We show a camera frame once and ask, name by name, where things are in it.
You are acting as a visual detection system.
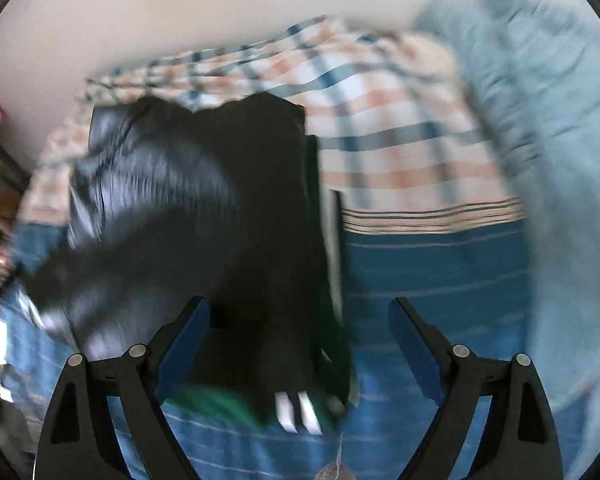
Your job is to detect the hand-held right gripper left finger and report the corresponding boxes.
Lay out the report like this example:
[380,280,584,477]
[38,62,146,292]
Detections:
[36,296,212,480]

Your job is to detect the black leather jacket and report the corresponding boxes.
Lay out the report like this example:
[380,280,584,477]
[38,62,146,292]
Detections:
[30,91,353,426]

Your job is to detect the light blue quilt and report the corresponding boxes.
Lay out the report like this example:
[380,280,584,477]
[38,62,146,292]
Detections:
[412,0,600,466]

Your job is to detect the blue striped bed sheet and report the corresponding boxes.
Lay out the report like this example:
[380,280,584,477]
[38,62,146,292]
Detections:
[0,222,600,480]

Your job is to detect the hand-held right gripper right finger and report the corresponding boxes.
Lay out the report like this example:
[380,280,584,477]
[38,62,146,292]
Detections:
[387,297,564,480]

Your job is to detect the folded green garment white stripes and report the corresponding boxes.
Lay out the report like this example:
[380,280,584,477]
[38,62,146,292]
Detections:
[167,134,363,437]

